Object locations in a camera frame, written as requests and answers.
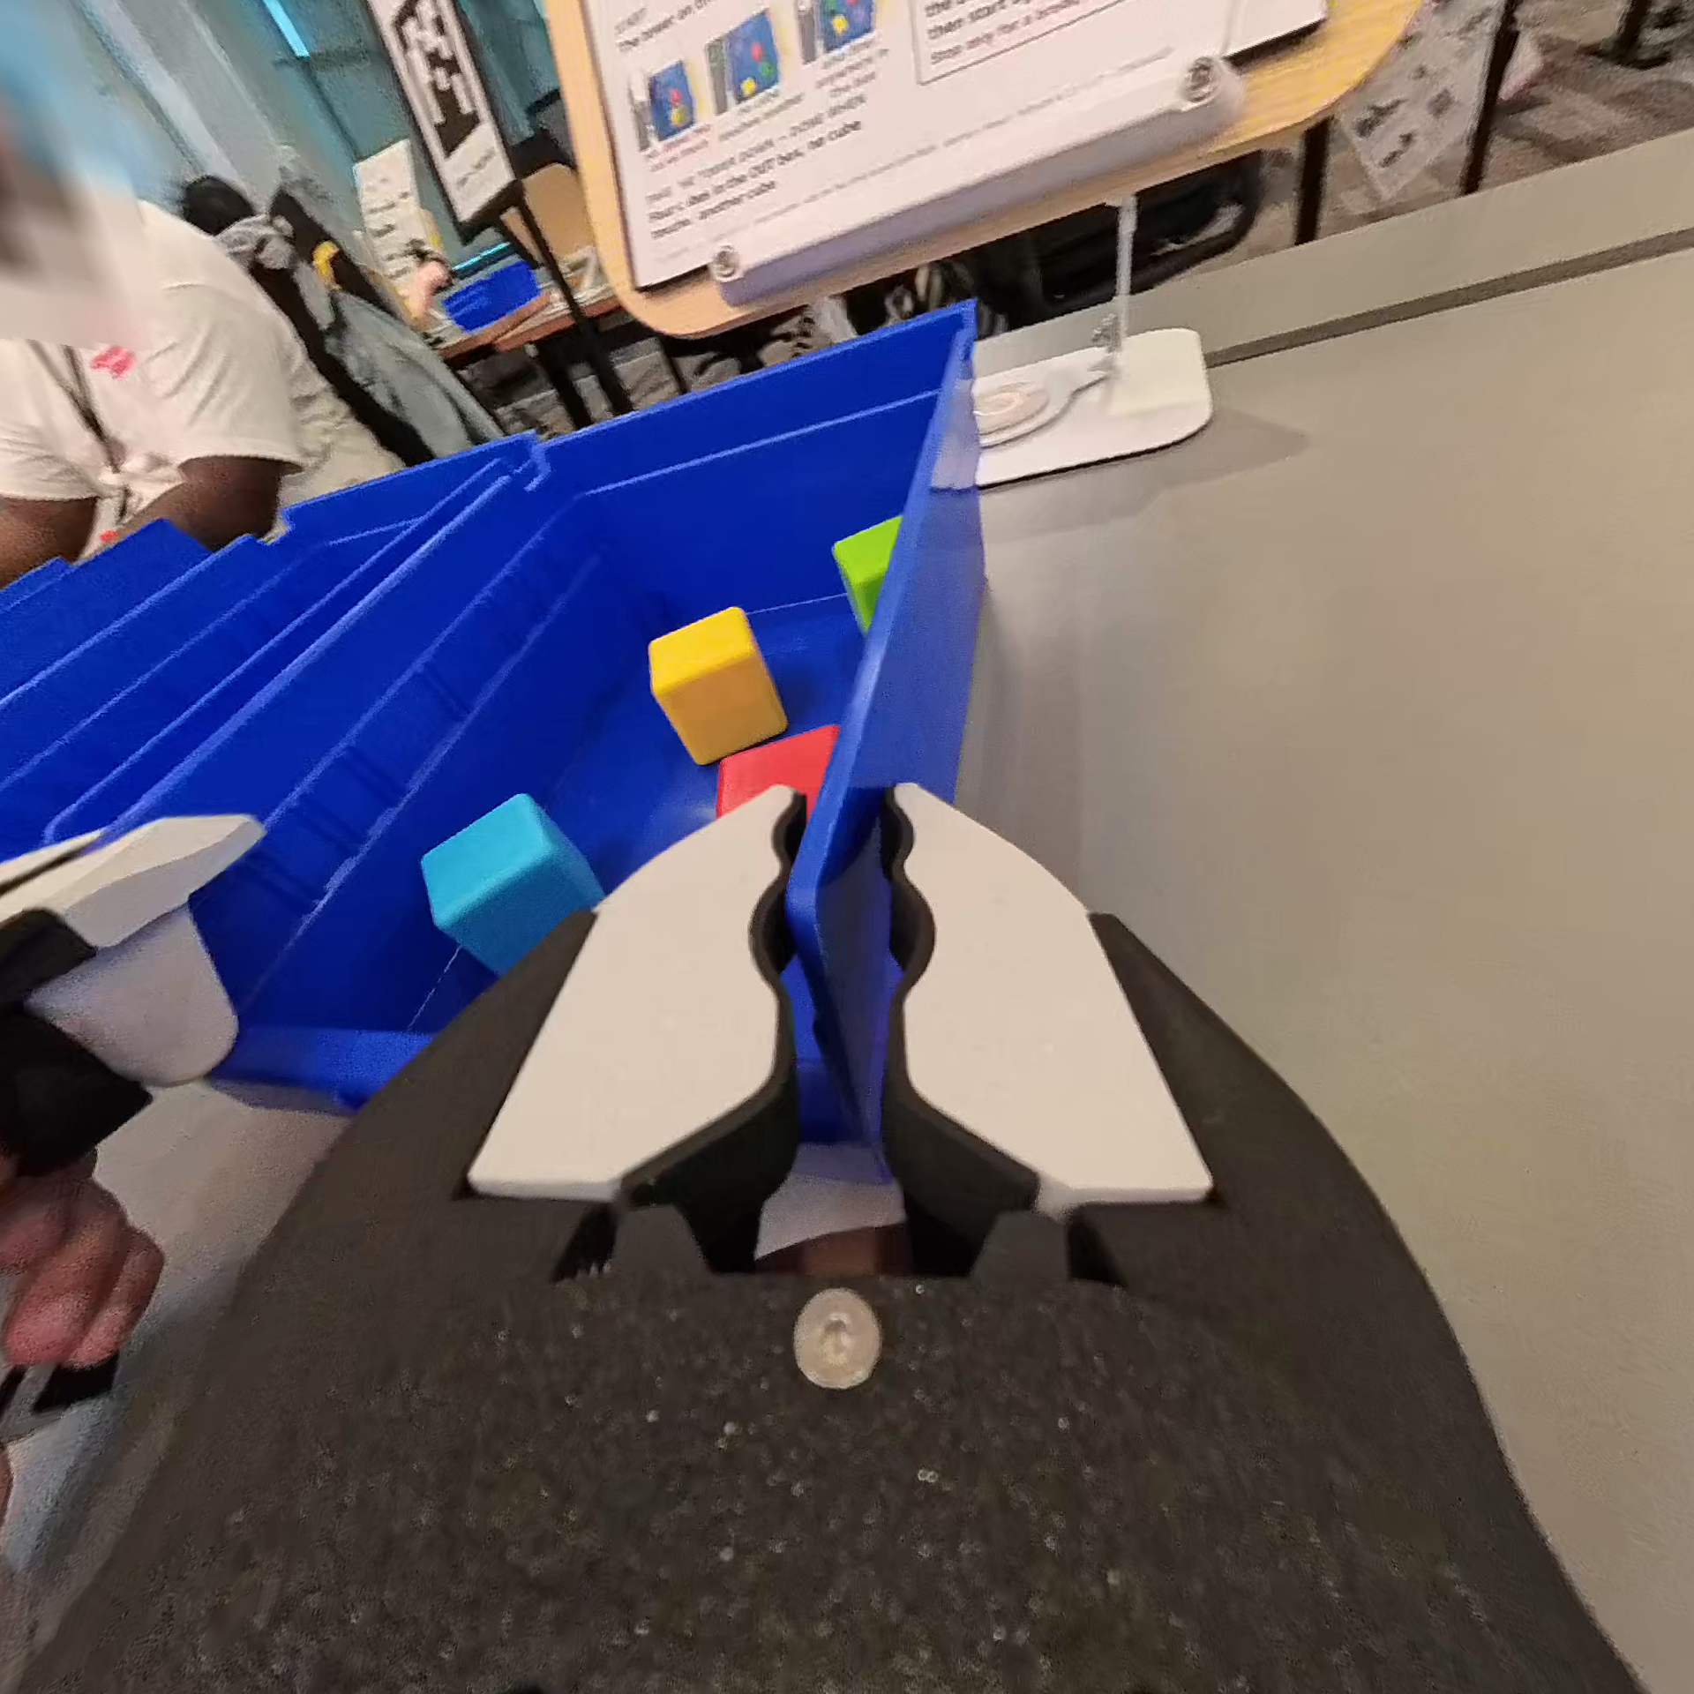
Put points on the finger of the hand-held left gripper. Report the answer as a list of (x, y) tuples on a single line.
[(160, 859), (146, 1007)]

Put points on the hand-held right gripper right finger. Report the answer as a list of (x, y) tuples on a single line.
[(1045, 1046)]

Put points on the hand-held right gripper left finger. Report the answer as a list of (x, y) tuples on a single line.
[(636, 1046)]

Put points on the cyan cube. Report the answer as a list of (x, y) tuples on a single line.
[(512, 874)]

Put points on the red cube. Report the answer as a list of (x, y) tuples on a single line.
[(776, 766)]

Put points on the yellow cube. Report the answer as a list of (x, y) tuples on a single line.
[(714, 683)]

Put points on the green cube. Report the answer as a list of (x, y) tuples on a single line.
[(868, 570)]

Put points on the grey desk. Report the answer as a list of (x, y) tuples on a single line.
[(1391, 796)]

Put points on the person's left hand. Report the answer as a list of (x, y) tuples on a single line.
[(73, 1271)]

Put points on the blue denim jacket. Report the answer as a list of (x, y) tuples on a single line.
[(383, 371)]

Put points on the black white marker sign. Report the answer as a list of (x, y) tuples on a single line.
[(445, 106)]

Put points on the printed instruction sheet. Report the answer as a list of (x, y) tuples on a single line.
[(926, 131)]

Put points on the printed poster board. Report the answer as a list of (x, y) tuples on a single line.
[(1430, 94)]

